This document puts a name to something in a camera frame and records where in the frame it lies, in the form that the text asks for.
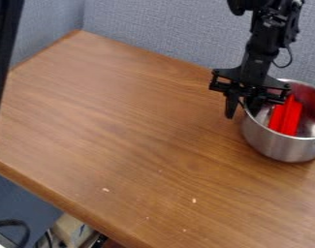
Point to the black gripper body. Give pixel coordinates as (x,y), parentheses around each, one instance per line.
(249,80)

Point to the dark panel at left edge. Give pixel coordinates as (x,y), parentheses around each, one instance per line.
(10,21)

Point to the beige box under table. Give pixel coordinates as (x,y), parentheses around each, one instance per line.
(73,232)

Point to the red plastic block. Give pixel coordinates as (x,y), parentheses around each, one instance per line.
(286,116)

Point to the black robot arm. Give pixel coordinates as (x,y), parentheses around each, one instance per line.
(274,29)

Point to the stainless steel pot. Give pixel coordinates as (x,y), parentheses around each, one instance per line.
(292,149)

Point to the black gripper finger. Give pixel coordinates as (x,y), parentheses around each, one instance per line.
(231,104)
(255,103)

